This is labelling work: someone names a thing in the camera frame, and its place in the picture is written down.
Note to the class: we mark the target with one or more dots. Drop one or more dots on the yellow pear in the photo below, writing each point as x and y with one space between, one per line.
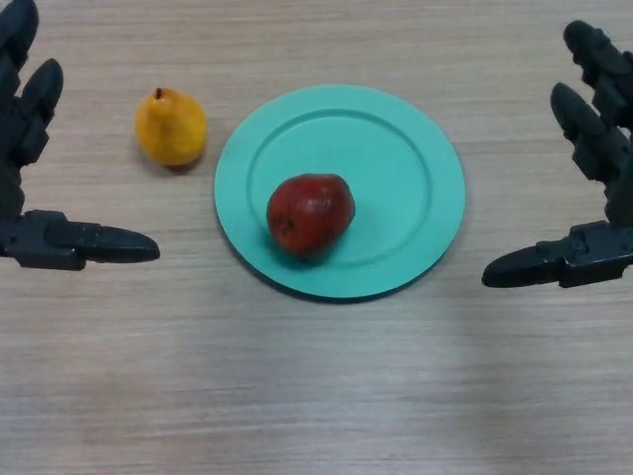
170 128

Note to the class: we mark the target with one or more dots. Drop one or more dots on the red apple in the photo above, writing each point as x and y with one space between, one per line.
309 218

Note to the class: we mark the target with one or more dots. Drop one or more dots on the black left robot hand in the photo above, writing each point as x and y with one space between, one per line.
20 128

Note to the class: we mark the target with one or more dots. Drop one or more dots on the green round plate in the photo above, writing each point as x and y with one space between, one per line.
395 173

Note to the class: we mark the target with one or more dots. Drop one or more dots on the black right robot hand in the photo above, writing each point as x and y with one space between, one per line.
618 163

